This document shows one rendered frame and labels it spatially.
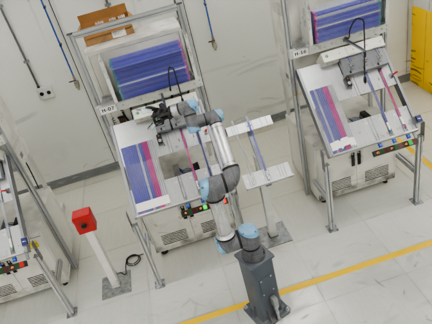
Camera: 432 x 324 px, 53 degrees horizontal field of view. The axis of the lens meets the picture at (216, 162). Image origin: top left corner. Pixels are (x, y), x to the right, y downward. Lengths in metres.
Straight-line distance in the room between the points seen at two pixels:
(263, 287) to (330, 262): 0.73
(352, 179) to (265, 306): 1.42
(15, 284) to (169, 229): 1.30
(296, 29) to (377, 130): 0.95
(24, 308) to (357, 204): 2.89
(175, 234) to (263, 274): 1.06
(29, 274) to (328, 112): 2.65
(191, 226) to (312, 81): 1.50
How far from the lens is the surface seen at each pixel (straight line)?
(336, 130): 3.28
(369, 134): 3.35
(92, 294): 3.78
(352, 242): 3.58
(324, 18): 3.30
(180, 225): 3.59
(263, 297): 2.96
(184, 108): 2.49
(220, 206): 2.44
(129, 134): 3.25
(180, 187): 3.09
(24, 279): 3.91
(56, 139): 5.00
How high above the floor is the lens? 2.55
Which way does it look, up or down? 33 degrees down
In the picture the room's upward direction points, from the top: 15 degrees counter-clockwise
